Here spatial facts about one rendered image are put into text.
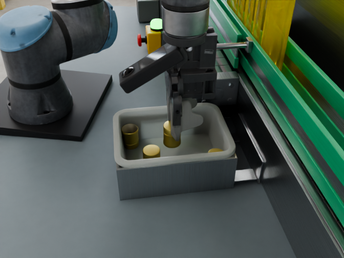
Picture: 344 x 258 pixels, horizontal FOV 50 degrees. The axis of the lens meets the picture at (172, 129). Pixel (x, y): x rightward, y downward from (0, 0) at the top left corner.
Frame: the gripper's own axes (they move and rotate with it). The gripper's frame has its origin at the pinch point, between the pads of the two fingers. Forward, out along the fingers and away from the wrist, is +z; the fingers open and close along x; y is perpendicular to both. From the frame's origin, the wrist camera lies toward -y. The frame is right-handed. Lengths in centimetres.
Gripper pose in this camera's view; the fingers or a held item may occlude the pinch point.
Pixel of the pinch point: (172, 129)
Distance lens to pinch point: 72.4
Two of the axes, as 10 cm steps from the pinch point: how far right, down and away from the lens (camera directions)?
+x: -1.4, -6.0, 7.9
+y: 9.9, -0.8, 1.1
